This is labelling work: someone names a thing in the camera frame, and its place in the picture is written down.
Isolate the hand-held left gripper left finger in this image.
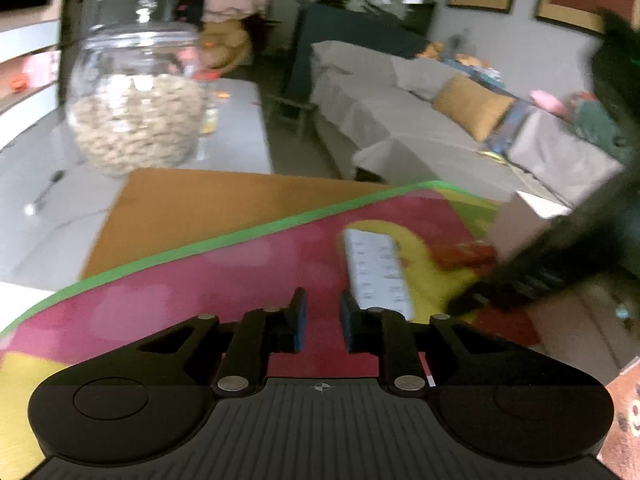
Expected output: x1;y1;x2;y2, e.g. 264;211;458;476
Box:
135;287;308;398

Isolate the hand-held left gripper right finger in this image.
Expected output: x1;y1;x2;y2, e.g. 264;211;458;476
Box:
339;290;506;398

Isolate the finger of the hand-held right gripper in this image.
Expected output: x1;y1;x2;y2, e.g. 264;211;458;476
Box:
445;162;640;317

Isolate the white remote control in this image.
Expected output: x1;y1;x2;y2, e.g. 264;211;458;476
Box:
341;227;416;321

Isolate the green cushion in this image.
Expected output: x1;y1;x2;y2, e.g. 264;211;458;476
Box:
572;97;626;161

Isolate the pink soft item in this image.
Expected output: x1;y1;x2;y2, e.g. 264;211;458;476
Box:
530;89;566;113

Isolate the orange snack packet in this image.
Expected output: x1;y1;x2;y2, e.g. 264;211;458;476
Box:
430;241;501;271

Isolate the colourful printed mat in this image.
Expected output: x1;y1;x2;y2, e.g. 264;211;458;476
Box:
0;180;543;480

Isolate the blue patterned cushion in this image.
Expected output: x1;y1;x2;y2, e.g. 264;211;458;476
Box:
487;102;533;156

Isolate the yellow cushion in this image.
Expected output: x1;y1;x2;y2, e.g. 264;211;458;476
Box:
432;74;516;142

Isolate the pile of colourful books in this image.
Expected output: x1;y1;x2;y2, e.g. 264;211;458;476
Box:
425;42;506;83

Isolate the brown patterned cloth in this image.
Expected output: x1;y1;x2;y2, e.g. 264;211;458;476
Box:
597;355;640;480

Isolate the beige covered sofa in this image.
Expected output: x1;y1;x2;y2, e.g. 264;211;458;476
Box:
310;40;631;211

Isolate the wooden stool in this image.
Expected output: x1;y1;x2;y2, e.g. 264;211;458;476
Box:
267;92;316;136

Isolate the small bottle with red cap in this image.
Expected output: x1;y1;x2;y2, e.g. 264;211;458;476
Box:
192;67;221;161

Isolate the glass jar with cereal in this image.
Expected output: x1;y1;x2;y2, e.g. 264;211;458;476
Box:
65;0;211;178

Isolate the metal spoon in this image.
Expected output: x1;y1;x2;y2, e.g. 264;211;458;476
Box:
25;170;68;216

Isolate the yellow plush toy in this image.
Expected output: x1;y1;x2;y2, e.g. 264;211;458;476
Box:
200;17;253;73

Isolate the white shelf unit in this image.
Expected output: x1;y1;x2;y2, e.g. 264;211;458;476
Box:
0;0;71;151

